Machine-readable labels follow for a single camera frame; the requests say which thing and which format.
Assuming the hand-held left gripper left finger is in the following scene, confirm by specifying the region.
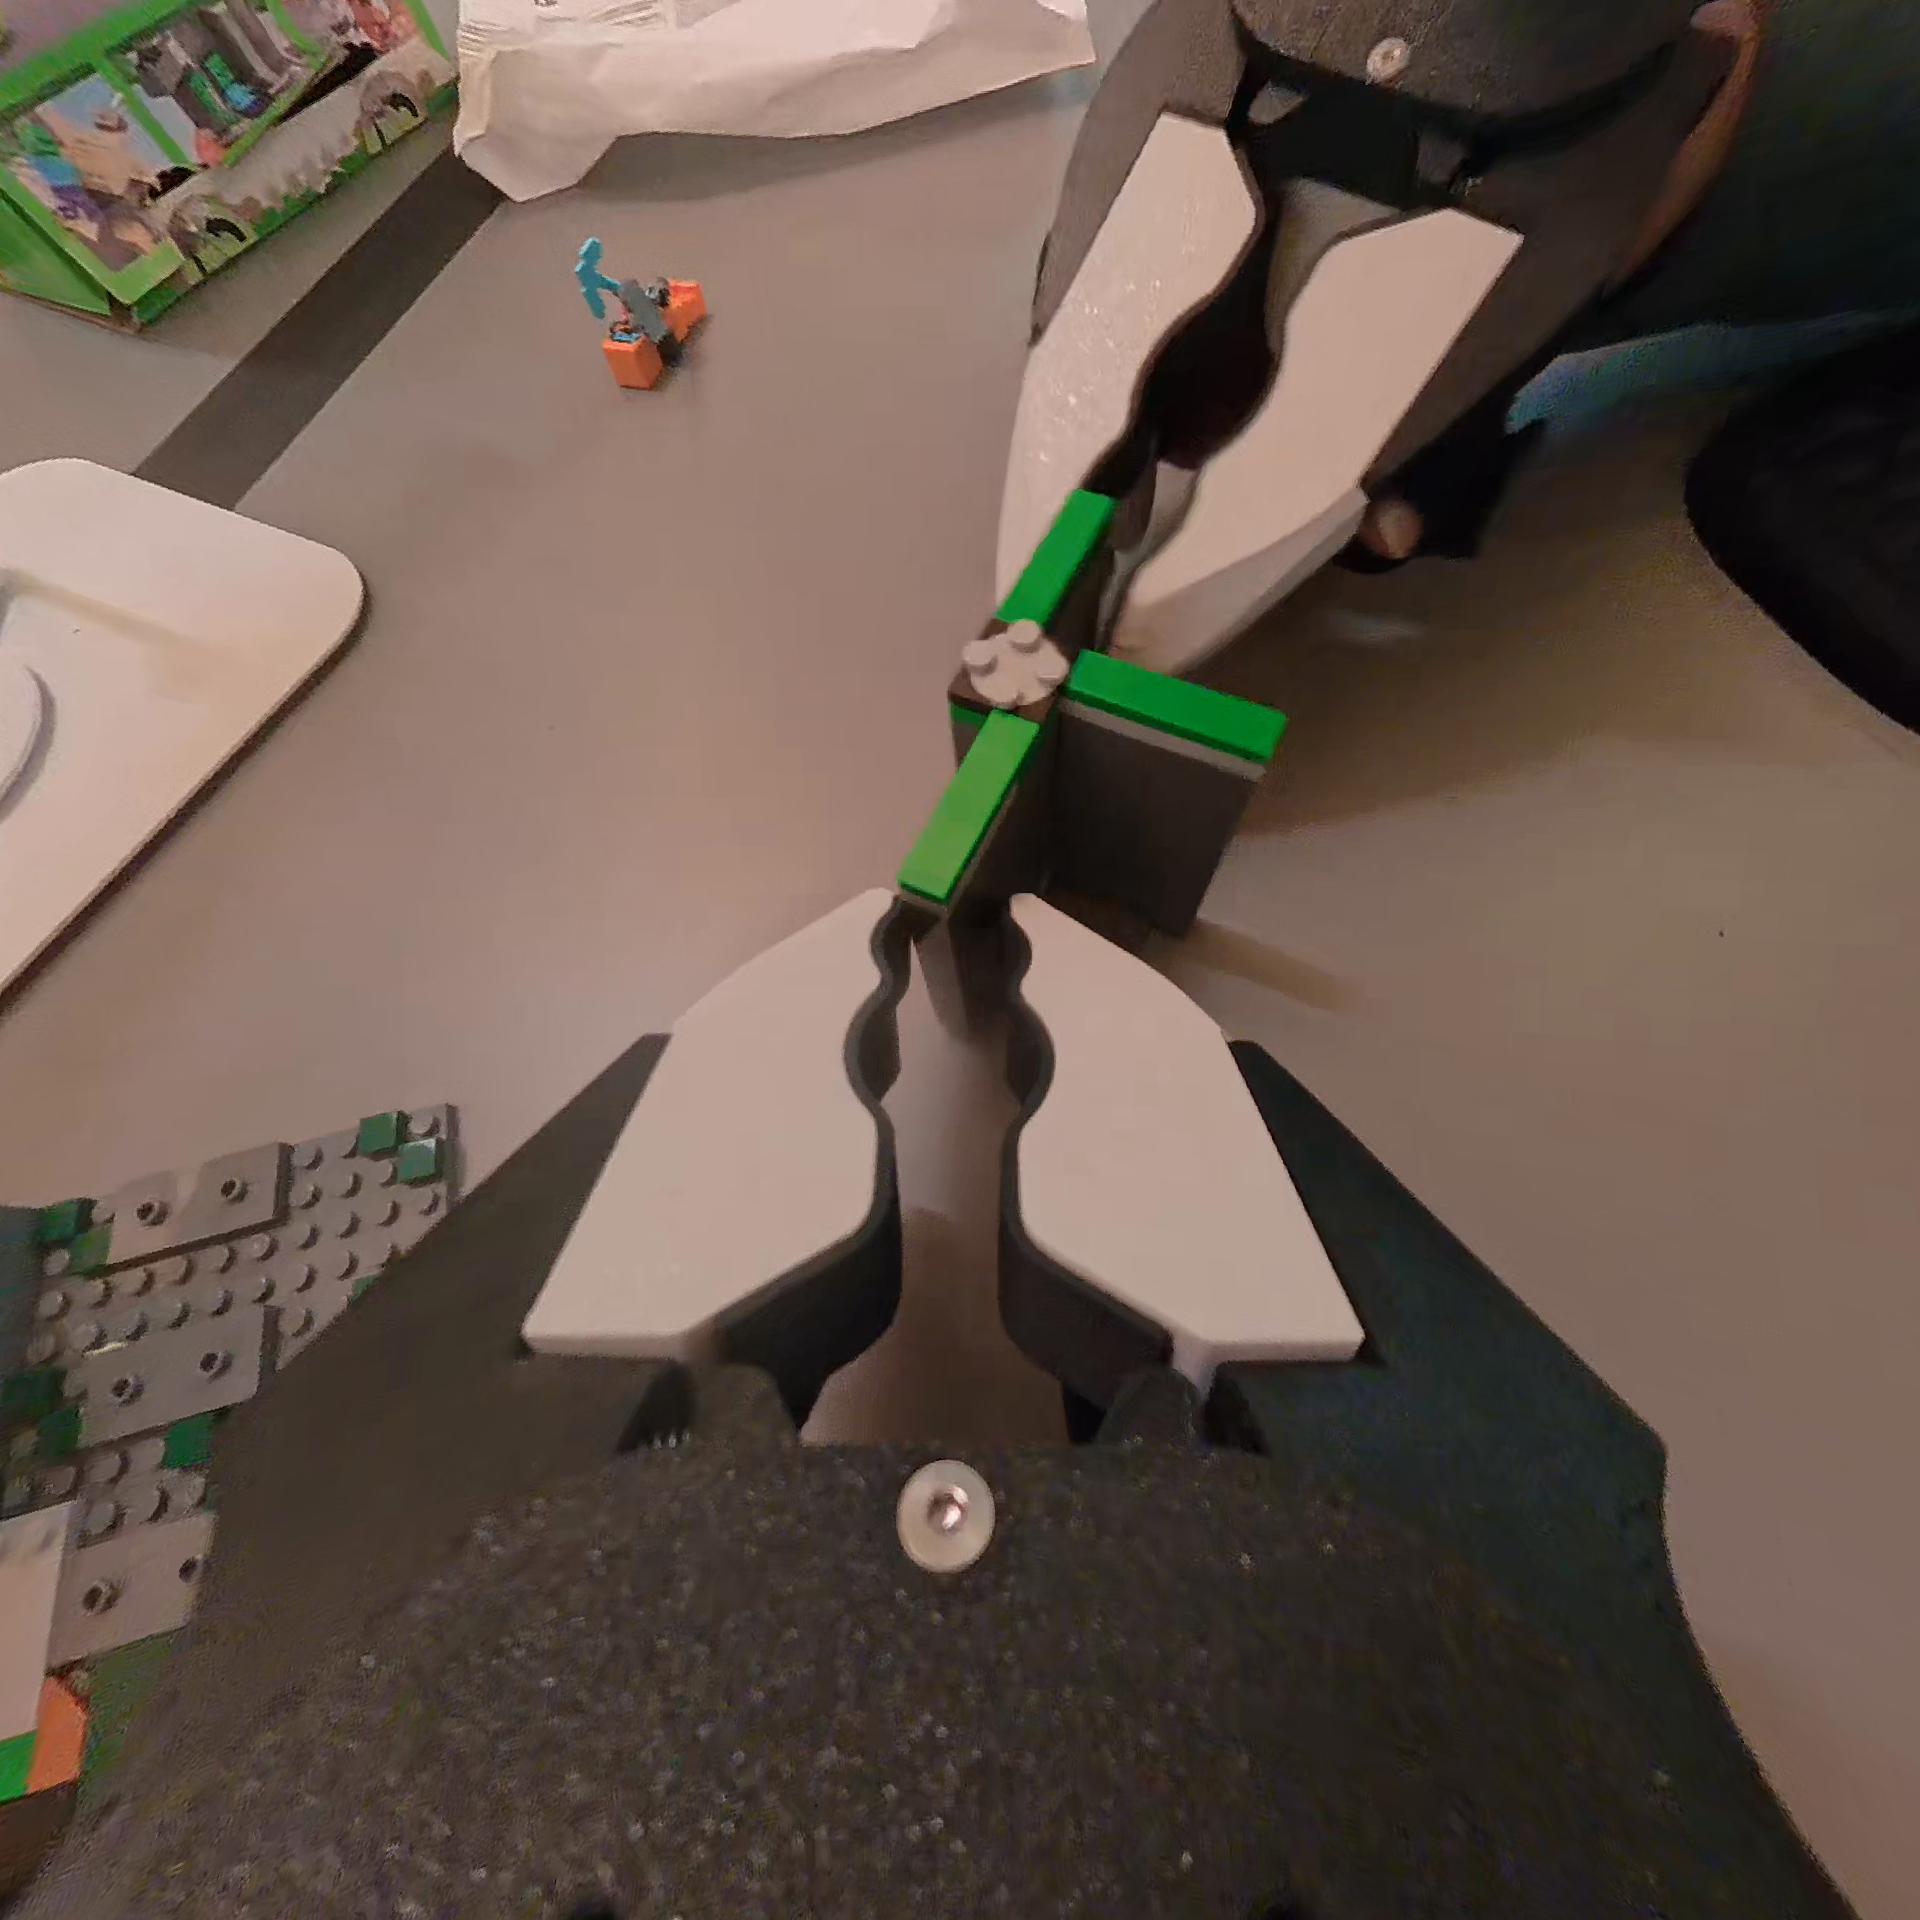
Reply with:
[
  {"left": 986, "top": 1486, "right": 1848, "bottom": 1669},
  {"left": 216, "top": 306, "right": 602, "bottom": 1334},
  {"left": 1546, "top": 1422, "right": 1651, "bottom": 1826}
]
[{"left": 518, "top": 886, "right": 904, "bottom": 1367}]

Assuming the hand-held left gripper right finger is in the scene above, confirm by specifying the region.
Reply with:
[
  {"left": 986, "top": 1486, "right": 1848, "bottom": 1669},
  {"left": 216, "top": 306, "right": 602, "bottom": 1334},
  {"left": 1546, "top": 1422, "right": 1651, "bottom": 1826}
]
[{"left": 995, "top": 892, "right": 1368, "bottom": 1390}]

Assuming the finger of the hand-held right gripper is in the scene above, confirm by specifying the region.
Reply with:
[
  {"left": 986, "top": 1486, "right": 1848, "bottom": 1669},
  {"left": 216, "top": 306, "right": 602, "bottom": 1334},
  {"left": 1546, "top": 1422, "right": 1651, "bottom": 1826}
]
[
  {"left": 1122, "top": 209, "right": 1526, "bottom": 671},
  {"left": 995, "top": 110, "right": 1263, "bottom": 606}
]

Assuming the grey green brick wall assembly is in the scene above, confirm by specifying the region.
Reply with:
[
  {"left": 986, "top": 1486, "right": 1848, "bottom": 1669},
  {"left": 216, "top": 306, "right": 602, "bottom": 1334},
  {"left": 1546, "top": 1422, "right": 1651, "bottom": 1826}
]
[{"left": 896, "top": 486, "right": 1292, "bottom": 1038}]

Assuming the grey brick baseplate build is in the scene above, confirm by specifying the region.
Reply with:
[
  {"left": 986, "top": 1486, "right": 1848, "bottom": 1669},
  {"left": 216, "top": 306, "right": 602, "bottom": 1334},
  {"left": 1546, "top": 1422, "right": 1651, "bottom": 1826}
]
[{"left": 0, "top": 1102, "right": 460, "bottom": 1823}]

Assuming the person's right hand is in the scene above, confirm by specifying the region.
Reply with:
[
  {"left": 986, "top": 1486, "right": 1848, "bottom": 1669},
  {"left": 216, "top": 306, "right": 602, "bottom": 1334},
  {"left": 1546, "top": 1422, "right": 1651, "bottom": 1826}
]
[{"left": 1640, "top": 0, "right": 1767, "bottom": 289}]

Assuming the person's black clothed lap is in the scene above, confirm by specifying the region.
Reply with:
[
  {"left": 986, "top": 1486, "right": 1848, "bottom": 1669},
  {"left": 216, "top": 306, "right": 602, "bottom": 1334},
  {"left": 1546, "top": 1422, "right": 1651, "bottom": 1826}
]
[{"left": 1682, "top": 359, "right": 1920, "bottom": 725}]

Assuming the white paper bag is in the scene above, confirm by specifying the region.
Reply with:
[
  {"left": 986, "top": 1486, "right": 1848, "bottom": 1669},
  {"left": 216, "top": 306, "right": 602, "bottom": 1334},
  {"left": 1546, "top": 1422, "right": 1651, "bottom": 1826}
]
[{"left": 452, "top": 0, "right": 1096, "bottom": 204}]

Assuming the orange brick minifigure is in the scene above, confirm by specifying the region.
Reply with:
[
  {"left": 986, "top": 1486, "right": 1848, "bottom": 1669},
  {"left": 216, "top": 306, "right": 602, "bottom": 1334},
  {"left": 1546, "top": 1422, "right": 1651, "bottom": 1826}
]
[{"left": 574, "top": 238, "right": 711, "bottom": 395}]

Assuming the white book stand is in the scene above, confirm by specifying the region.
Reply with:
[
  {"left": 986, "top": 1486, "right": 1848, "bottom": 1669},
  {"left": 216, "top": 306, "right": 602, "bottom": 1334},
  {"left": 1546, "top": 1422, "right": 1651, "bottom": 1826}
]
[{"left": 0, "top": 457, "right": 366, "bottom": 999}]

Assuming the green toy box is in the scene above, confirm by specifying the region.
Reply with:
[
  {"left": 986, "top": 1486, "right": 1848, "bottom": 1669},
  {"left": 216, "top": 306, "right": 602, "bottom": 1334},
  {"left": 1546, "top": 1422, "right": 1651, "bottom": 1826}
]
[{"left": 0, "top": 0, "right": 460, "bottom": 331}]

